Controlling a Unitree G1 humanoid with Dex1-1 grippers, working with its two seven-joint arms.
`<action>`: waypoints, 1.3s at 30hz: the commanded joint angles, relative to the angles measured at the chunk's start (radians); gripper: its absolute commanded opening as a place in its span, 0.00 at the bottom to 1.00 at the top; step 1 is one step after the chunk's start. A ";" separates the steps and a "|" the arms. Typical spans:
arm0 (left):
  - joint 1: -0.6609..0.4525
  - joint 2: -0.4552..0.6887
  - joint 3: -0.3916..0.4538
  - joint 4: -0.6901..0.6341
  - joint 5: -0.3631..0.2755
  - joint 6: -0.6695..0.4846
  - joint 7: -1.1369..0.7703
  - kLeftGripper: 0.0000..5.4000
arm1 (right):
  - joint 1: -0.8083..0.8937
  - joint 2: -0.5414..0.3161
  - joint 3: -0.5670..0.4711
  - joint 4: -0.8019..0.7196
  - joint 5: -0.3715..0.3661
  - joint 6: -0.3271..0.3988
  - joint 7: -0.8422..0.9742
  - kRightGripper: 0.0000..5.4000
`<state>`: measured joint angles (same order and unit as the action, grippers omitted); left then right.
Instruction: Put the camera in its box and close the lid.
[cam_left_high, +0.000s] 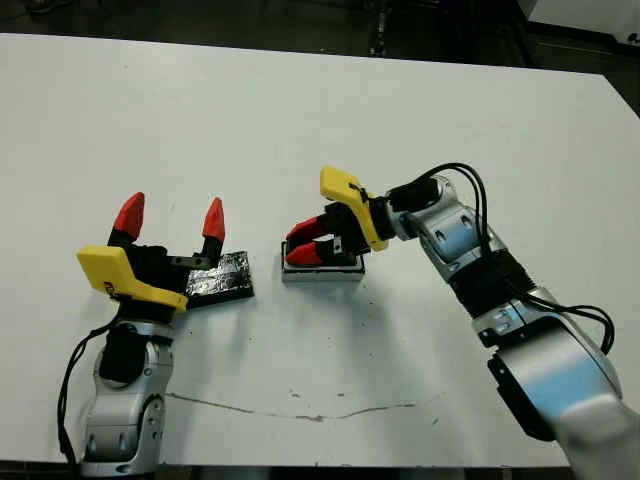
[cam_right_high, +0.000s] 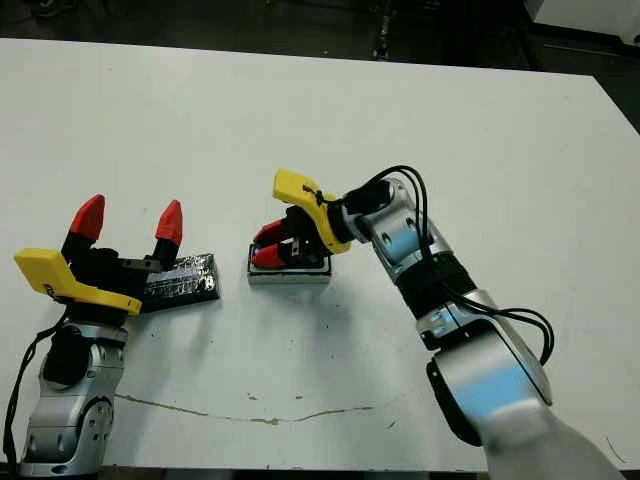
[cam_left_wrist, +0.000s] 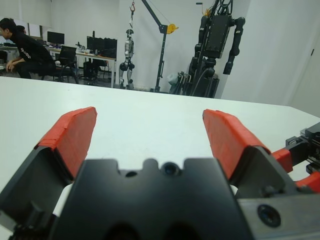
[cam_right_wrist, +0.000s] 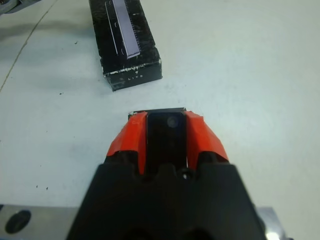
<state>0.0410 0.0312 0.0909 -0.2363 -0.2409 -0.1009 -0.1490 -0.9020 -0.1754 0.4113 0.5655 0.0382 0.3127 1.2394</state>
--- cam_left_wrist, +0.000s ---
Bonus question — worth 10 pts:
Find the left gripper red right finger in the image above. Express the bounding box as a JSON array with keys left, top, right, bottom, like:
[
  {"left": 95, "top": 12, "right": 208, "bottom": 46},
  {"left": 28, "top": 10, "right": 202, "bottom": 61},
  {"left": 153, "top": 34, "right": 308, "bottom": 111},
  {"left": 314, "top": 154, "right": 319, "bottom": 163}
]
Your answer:
[{"left": 202, "top": 108, "right": 301, "bottom": 200}]

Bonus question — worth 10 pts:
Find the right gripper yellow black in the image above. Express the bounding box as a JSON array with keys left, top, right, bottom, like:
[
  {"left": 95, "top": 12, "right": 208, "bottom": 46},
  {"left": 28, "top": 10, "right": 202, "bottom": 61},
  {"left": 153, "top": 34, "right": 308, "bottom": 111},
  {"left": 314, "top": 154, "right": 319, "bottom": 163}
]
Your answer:
[{"left": 271, "top": 121, "right": 320, "bottom": 193}]

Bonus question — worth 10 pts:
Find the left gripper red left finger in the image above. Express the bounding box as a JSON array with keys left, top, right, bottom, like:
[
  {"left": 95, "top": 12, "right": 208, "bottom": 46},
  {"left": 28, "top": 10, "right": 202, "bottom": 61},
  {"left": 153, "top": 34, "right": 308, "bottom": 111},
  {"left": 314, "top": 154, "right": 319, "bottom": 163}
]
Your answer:
[{"left": 0, "top": 106, "right": 98, "bottom": 226}]

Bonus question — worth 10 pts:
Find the black office chair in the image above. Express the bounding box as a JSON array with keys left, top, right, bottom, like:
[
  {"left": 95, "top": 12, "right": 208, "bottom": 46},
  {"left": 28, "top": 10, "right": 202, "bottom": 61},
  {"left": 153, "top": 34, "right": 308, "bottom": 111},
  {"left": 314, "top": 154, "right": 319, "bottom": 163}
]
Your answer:
[
  {"left": 41, "top": 45, "right": 81, "bottom": 85},
  {"left": 83, "top": 59, "right": 109, "bottom": 86}
]

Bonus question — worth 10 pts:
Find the grey folded cart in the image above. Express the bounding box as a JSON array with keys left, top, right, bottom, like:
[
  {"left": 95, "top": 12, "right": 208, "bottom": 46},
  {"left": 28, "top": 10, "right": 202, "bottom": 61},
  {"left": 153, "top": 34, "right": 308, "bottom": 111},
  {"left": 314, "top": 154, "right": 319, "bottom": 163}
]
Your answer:
[{"left": 168, "top": 71, "right": 194, "bottom": 96}]

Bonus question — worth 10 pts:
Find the white office desk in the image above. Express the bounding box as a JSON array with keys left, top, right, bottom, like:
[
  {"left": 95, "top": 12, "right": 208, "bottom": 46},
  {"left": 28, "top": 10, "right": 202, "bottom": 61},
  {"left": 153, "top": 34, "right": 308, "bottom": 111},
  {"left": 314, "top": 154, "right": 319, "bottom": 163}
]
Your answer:
[{"left": 47, "top": 47, "right": 118, "bottom": 88}]

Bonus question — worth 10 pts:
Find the person in black shirt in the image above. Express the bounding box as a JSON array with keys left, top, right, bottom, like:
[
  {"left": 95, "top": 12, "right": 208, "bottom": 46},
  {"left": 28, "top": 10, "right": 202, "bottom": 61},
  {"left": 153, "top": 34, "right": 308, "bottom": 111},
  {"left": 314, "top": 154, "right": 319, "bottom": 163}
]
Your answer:
[{"left": 0, "top": 17, "right": 57, "bottom": 80}]

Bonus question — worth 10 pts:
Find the black desk monitor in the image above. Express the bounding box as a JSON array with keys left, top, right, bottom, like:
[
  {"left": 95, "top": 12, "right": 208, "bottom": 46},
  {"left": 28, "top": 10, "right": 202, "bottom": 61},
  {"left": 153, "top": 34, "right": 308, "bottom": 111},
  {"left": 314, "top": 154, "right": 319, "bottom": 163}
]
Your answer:
[
  {"left": 103, "top": 37, "right": 118, "bottom": 59},
  {"left": 86, "top": 36, "right": 106, "bottom": 51}
]

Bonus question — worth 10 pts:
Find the small black monitor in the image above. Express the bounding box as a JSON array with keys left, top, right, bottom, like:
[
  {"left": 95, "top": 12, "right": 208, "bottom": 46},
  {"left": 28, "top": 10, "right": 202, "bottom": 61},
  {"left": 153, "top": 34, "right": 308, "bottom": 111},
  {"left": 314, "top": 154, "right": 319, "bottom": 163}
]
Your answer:
[{"left": 46, "top": 31, "right": 65, "bottom": 47}]

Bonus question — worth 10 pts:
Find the black humanoid robot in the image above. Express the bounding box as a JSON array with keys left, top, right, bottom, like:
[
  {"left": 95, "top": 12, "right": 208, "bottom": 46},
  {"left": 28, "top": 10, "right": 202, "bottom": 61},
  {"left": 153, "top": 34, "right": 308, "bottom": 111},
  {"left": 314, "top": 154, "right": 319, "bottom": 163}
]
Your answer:
[{"left": 188, "top": 0, "right": 247, "bottom": 99}]

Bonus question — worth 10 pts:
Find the silver humanoid robot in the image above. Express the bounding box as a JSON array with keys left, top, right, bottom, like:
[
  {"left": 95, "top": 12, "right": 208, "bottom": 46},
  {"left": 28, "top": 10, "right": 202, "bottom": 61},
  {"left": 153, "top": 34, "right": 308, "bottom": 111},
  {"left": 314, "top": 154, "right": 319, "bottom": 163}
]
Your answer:
[{"left": 118, "top": 28, "right": 137, "bottom": 90}]

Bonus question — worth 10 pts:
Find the black hoist crane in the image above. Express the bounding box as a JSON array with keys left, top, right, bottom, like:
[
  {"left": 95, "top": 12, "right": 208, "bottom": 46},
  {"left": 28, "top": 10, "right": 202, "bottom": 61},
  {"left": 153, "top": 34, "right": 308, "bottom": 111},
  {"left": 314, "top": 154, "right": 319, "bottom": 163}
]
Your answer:
[{"left": 141, "top": 0, "right": 180, "bottom": 93}]

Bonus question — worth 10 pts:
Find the yellow crane winch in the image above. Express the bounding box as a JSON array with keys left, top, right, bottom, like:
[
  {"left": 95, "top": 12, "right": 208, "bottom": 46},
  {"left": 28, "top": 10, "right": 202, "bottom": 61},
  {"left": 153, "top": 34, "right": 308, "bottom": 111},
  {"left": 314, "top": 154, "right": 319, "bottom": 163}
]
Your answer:
[{"left": 166, "top": 23, "right": 180, "bottom": 35}]

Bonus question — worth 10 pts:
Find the red hoist hook with strap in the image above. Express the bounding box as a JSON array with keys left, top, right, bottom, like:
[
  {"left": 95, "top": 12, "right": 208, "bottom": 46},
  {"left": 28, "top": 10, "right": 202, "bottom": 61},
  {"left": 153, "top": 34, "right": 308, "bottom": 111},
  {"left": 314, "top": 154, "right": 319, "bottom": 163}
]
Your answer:
[{"left": 128, "top": 1, "right": 137, "bottom": 28}]

